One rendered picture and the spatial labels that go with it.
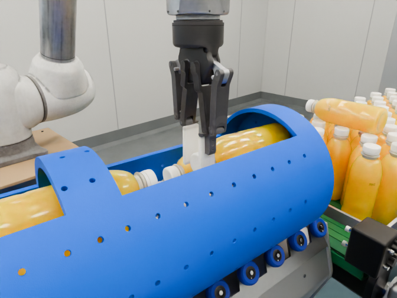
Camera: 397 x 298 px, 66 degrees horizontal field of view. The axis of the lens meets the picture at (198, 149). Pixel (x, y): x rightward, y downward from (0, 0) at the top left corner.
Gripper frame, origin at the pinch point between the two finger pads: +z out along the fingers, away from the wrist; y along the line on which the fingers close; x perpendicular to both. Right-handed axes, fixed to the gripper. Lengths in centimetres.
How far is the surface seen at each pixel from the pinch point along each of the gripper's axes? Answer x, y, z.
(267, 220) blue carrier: 4.2, 12.6, 9.0
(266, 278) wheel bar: 9.5, 9.5, 27.1
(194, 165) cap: -0.5, -0.6, 3.3
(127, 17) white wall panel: 129, -305, -23
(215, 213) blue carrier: -5.4, 11.3, 4.5
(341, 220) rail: 34.9, 10.2, 24.0
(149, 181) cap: -10.1, 1.3, 2.2
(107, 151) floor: 78, -280, 118
